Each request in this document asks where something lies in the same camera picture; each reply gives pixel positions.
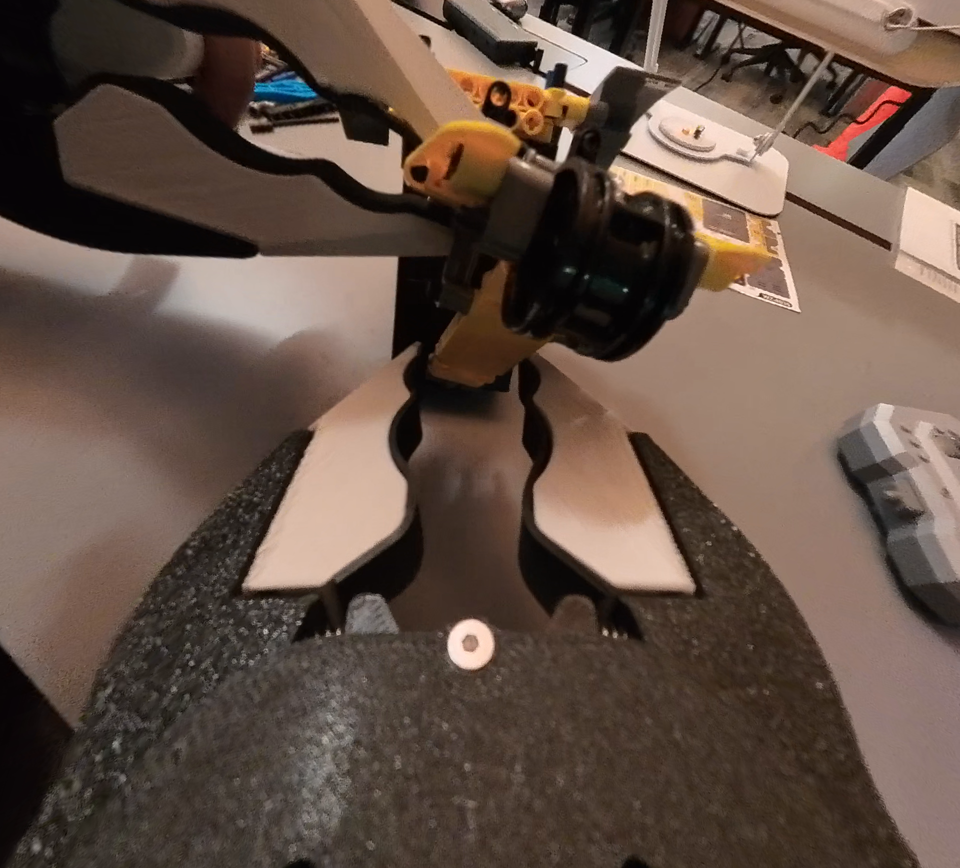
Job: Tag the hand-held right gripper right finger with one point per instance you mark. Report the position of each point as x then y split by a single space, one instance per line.
607 500

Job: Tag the person's left hand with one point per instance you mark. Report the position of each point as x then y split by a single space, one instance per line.
225 80

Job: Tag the pile of toy bricks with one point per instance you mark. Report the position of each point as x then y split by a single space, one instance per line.
292 95

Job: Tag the grey toy control hub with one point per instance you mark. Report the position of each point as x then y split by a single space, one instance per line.
907 508

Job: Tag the black power adapter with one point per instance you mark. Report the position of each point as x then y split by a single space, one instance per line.
491 28

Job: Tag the printed paper sheet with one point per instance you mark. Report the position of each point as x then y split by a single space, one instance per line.
930 245

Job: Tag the yellow toy brick assembly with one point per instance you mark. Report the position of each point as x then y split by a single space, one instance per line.
480 163

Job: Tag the white book stand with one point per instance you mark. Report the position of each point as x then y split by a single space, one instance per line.
750 170

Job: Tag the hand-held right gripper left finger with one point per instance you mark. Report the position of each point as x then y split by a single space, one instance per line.
337 508

